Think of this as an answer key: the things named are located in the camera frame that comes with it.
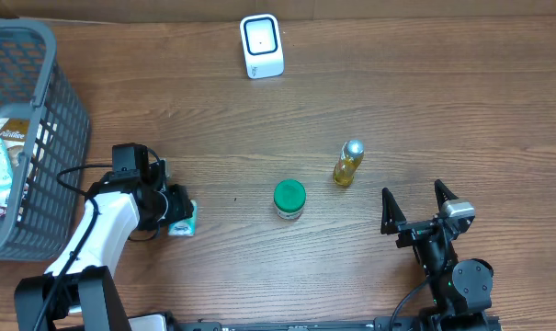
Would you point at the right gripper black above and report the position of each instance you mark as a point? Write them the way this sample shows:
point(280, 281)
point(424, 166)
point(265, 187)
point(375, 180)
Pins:
point(414, 230)

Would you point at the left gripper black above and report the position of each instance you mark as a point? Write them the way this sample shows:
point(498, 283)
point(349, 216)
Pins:
point(181, 213)

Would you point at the small teal white box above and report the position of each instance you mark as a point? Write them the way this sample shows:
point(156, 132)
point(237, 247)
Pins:
point(186, 227)

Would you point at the yellow dish soap bottle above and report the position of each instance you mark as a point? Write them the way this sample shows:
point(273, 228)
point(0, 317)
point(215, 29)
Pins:
point(352, 154)

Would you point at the green lid jar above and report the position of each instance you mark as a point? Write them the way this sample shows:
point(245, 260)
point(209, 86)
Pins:
point(289, 199)

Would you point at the brown snack packet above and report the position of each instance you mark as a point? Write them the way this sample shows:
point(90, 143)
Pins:
point(13, 133)

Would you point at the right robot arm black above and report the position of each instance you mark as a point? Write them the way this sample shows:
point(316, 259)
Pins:
point(461, 289)

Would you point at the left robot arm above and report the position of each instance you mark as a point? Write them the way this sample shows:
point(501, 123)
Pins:
point(132, 196)

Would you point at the white barcode scanner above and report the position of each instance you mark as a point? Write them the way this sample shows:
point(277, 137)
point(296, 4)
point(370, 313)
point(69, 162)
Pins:
point(261, 40)

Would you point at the grey plastic shopping basket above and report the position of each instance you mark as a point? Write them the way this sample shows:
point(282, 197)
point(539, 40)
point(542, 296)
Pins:
point(34, 87)

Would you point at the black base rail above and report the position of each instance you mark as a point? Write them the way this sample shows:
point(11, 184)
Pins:
point(282, 327)

